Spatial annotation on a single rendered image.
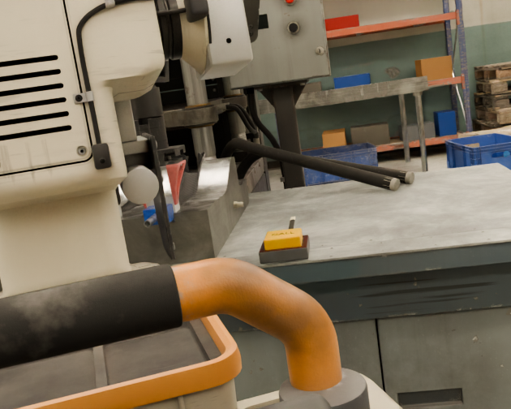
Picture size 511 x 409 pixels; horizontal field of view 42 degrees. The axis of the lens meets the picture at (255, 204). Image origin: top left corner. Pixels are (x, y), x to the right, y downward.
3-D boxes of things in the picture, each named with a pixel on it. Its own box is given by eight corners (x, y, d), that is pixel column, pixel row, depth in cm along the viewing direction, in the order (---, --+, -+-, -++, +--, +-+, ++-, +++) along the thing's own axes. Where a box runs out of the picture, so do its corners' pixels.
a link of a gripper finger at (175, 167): (154, 204, 120) (145, 152, 118) (192, 200, 119) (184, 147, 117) (143, 211, 113) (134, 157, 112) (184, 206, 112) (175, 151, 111)
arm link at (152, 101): (127, 83, 109) (161, 79, 111) (120, 87, 116) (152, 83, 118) (135, 126, 110) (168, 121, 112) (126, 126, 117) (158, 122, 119)
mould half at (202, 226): (215, 259, 115) (203, 183, 113) (73, 275, 119) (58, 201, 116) (249, 202, 164) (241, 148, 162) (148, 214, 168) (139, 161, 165)
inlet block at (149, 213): (165, 238, 107) (159, 205, 106) (135, 242, 107) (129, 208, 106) (182, 221, 119) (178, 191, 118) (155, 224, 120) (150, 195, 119)
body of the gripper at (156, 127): (130, 161, 119) (124, 120, 118) (186, 154, 117) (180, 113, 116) (120, 166, 112) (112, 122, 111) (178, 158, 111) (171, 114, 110)
